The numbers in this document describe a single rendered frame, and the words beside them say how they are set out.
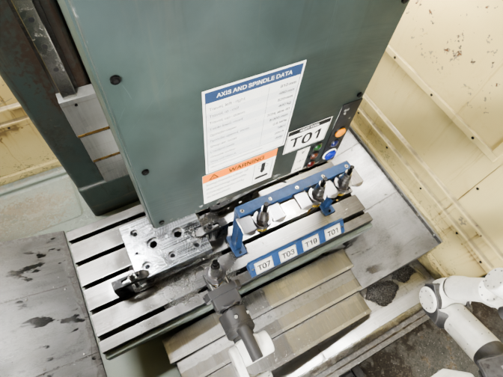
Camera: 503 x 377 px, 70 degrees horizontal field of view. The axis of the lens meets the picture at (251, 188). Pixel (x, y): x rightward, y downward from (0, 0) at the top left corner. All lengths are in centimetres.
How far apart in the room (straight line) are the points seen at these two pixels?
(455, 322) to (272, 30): 100
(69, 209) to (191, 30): 172
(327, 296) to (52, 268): 123
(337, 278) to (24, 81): 141
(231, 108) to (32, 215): 170
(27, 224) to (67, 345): 67
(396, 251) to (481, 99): 76
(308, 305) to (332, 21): 130
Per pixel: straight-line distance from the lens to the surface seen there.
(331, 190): 131
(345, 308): 172
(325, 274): 170
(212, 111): 52
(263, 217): 116
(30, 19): 114
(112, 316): 148
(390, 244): 182
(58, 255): 190
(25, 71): 127
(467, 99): 147
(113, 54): 41
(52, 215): 208
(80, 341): 176
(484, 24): 140
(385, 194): 186
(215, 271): 107
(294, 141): 70
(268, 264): 145
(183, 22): 41
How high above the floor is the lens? 231
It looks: 60 degrees down
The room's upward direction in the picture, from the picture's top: 9 degrees clockwise
